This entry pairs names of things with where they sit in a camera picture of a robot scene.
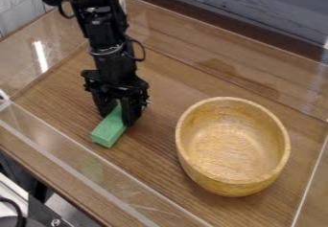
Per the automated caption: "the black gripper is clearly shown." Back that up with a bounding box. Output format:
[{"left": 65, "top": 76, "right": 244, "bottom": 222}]
[{"left": 81, "top": 44, "right": 149, "bottom": 126}]

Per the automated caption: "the green rectangular block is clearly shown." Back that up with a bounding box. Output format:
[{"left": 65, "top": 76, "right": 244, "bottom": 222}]
[{"left": 91, "top": 105, "right": 127, "bottom": 148}]

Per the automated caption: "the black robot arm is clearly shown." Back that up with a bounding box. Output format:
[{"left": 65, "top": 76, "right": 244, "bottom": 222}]
[{"left": 43, "top": 0, "right": 149, "bottom": 126}]

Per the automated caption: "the brown wooden bowl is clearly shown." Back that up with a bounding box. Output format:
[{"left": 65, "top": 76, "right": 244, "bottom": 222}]
[{"left": 176, "top": 97, "right": 291, "bottom": 197}]

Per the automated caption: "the black metal stand base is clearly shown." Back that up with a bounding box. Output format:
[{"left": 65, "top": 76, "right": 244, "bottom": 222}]
[{"left": 26, "top": 195, "right": 67, "bottom": 227}]

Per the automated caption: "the clear acrylic tray wall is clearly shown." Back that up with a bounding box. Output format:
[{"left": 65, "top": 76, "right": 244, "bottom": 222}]
[{"left": 0, "top": 0, "right": 328, "bottom": 227}]

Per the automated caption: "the black cable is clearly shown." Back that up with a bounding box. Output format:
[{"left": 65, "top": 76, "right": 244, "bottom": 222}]
[{"left": 0, "top": 195, "right": 23, "bottom": 227}]

